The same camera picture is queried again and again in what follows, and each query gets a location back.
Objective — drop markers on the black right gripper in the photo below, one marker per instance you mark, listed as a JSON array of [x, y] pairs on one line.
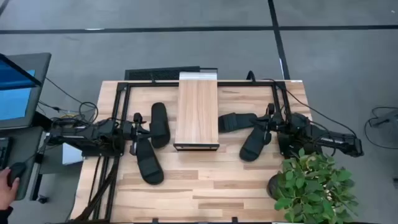
[[278, 123]]

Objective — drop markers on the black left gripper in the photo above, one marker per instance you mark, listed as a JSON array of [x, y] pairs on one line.
[[128, 130]]

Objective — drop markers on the black rubber slide sandal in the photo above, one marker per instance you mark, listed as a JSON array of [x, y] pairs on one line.
[[160, 124], [150, 165], [253, 146], [234, 122]]

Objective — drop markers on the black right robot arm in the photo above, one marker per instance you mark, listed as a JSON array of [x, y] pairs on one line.
[[326, 137]]

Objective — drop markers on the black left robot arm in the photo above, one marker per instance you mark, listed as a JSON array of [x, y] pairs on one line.
[[77, 135]]

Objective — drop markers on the black perforated panel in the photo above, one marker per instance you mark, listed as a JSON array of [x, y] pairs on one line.
[[155, 74]]

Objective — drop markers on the black plant pot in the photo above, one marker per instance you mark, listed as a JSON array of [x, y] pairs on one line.
[[273, 186]]

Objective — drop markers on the white box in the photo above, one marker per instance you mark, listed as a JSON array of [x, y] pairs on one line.
[[71, 155]]

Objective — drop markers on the green leafy plant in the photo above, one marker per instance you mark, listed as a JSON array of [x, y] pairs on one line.
[[314, 186]]

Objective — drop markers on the grey computer desk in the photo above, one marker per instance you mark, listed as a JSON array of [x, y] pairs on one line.
[[28, 146]]

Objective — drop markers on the black desk caster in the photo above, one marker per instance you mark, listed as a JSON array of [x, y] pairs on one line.
[[43, 199]]

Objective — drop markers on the grey computer monitor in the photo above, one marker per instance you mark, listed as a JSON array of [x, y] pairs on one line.
[[18, 93]]

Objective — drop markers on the black computer mouse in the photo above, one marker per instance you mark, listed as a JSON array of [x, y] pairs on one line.
[[17, 169]]

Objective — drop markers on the black keyboard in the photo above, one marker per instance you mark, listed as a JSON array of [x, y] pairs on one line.
[[4, 152]]

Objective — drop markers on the person's hand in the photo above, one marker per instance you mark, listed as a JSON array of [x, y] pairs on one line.
[[6, 189]]

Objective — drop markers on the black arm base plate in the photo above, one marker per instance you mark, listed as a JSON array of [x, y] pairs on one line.
[[102, 152], [284, 146]]

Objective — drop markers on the black metal table frame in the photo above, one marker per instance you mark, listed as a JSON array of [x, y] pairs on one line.
[[149, 84]]

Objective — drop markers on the wooden shelf with black frame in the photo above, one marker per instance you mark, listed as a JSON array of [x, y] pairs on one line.
[[196, 112]]

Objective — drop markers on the black table edge bracket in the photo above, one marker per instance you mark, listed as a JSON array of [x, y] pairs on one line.
[[155, 220], [234, 219]]

